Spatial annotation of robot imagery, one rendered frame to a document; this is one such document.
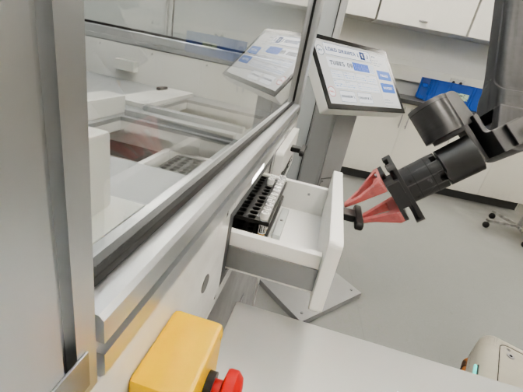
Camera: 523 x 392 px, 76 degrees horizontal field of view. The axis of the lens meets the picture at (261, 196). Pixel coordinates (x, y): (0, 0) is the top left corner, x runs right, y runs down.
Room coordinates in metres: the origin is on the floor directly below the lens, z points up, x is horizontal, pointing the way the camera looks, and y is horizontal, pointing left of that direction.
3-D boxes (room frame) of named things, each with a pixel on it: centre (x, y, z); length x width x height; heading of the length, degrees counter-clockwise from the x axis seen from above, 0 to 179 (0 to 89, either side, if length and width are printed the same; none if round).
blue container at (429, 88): (3.75, -1.74, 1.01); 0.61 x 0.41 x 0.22; 88
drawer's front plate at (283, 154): (0.82, -0.04, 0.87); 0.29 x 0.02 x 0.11; 172
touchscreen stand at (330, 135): (1.49, -0.29, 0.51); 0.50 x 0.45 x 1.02; 41
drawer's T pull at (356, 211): (0.48, -0.15, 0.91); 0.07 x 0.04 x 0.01; 172
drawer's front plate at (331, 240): (0.49, -0.12, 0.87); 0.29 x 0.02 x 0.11; 172
